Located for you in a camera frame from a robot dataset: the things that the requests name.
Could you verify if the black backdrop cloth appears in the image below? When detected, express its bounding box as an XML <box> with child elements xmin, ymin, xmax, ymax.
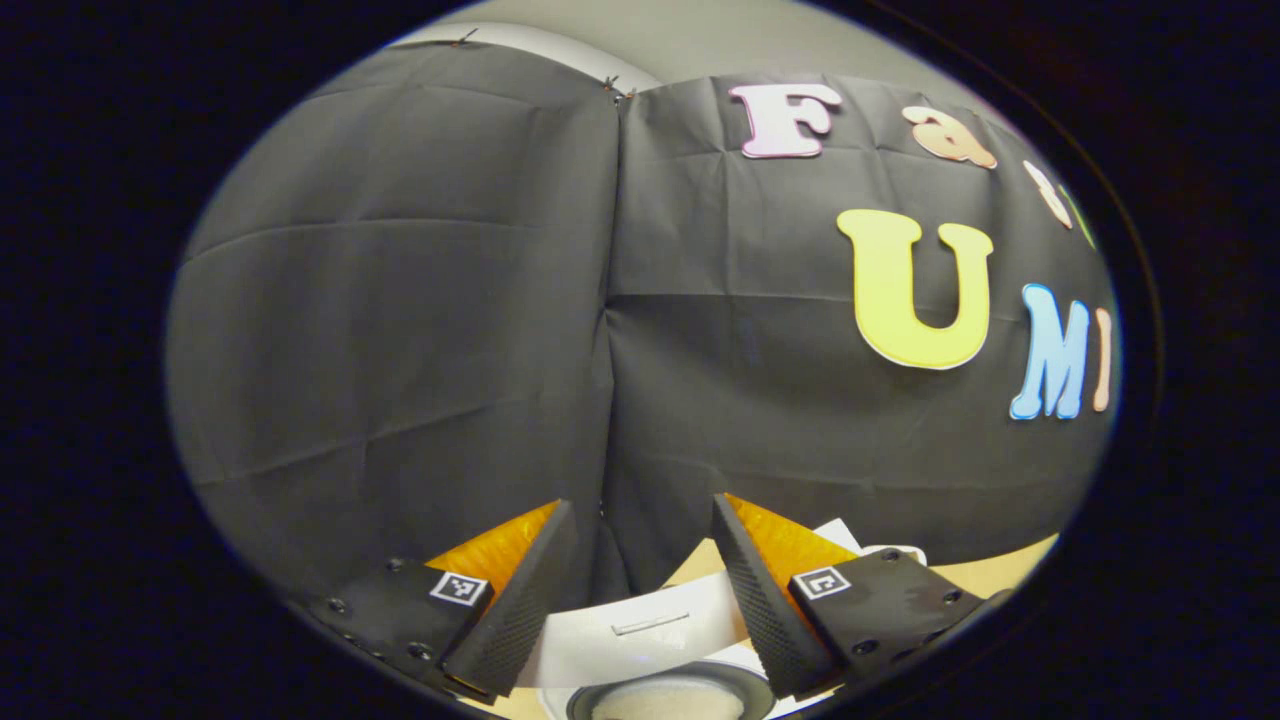
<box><xmin>165</xmin><ymin>42</ymin><xmax>1121</xmax><ymax>606</ymax></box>

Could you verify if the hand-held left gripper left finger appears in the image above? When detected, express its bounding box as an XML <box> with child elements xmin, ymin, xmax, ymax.
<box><xmin>303</xmin><ymin>499</ymin><xmax>580</xmax><ymax>700</ymax></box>

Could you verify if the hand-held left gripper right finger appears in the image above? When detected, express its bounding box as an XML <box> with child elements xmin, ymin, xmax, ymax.
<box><xmin>709</xmin><ymin>492</ymin><xmax>991</xmax><ymax>702</ymax></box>

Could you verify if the white rice cooker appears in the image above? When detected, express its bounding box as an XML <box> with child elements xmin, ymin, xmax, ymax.
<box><xmin>514</xmin><ymin>517</ymin><xmax>862</xmax><ymax>720</ymax></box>

